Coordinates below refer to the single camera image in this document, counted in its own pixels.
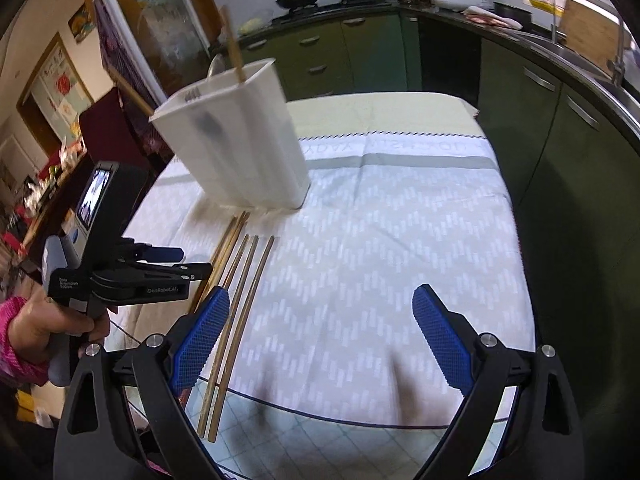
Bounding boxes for white plastic utensil holder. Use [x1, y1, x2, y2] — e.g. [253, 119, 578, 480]
[150, 58, 310, 209]

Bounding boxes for light bamboo chopstick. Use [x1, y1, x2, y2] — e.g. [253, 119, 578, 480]
[188, 213, 246, 316]
[196, 210, 252, 306]

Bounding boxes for pink white cloth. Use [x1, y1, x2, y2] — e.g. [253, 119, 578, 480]
[462, 6, 523, 30]

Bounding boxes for wooden cutting board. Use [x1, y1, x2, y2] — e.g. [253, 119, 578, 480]
[560, 0, 618, 76]

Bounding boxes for metal fork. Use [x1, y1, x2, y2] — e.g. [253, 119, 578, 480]
[192, 110, 224, 162]

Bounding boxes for green lower cabinets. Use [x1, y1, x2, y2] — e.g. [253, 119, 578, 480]
[239, 9, 639, 413]

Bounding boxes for patterned white tablecloth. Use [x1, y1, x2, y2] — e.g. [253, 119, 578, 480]
[104, 91, 537, 430]

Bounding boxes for black bowl on counter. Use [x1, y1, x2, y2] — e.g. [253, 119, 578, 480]
[494, 2, 533, 32]

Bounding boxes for purple hanging apron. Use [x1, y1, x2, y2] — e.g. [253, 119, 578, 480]
[91, 0, 174, 172]

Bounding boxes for left hand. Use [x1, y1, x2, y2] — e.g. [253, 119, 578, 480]
[1, 286, 110, 364]

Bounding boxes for brown wooden chopstick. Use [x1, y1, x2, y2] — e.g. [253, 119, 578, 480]
[205, 236, 276, 442]
[198, 235, 258, 438]
[179, 235, 250, 408]

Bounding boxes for cluttered dining table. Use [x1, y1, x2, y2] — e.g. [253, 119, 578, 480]
[1, 153, 93, 283]

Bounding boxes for red wooden chair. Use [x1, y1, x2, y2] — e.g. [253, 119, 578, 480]
[79, 87, 151, 170]

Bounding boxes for steel sink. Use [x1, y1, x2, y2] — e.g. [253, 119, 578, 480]
[523, 37, 639, 131]

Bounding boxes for steel kitchen faucet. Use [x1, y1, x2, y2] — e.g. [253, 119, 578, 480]
[608, 14, 632, 88]

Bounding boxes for gas stove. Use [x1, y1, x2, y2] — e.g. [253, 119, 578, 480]
[271, 0, 390, 25]

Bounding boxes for glass sliding door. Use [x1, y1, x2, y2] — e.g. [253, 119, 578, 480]
[102, 0, 221, 103]

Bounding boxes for curved bamboo chopstick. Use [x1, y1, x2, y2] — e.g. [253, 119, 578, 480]
[106, 65, 154, 118]

